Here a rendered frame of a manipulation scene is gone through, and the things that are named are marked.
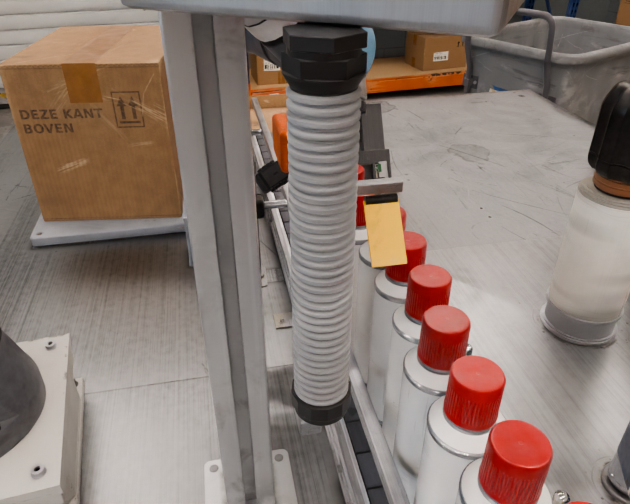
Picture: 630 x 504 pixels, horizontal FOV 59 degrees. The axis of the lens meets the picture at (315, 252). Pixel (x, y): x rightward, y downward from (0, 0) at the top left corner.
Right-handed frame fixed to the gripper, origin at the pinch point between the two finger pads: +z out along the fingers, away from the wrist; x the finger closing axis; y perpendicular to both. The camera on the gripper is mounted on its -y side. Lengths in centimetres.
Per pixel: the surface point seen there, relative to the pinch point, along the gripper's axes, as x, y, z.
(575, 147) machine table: 51, 71, -17
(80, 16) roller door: 362, -96, -171
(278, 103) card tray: 88, 6, -40
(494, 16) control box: -51, -4, -12
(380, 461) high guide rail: -28.4, -4.0, 13.0
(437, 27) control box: -50, -6, -12
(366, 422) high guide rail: -25.0, -4.0, 11.1
